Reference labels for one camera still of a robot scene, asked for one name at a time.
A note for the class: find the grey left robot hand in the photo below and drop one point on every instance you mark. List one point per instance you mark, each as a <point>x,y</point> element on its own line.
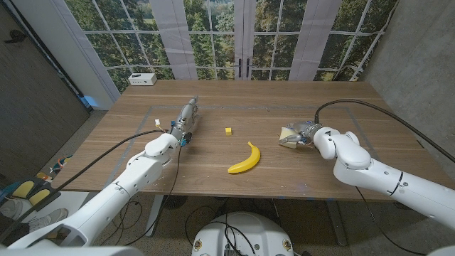
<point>185,119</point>

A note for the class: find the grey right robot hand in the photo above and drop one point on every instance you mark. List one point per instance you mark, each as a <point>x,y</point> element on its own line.
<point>305,129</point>

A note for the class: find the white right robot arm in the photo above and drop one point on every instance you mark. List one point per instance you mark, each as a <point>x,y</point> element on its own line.
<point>373,170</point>

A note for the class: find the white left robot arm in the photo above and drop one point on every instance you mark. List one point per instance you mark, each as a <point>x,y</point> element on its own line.
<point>117,192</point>

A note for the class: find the yellow toy banana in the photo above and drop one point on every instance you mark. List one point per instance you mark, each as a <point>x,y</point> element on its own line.
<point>249,161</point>

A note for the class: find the small yellow cube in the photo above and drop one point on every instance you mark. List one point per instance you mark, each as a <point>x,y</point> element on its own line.
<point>228,131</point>

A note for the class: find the white power strip box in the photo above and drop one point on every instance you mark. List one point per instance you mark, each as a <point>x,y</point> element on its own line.
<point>142,79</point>

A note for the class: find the printed window backdrop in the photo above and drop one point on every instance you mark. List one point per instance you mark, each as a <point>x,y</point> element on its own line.
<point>213,42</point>

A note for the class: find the grey table leg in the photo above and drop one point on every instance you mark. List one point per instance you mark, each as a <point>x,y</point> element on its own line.
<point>336,220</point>

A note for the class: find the white table leg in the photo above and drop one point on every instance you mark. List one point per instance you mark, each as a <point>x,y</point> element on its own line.
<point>155,213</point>

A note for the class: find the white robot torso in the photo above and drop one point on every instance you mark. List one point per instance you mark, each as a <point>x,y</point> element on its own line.
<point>241,234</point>

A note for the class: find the dark grey door panel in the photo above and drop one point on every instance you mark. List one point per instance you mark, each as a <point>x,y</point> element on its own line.
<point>32,99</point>

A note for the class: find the yellow foot pedal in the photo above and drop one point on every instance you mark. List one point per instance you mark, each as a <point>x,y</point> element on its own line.
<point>39,196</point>
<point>23,189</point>

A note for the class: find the grey shoe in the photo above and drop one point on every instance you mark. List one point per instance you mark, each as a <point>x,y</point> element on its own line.
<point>10,209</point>
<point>48,218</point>

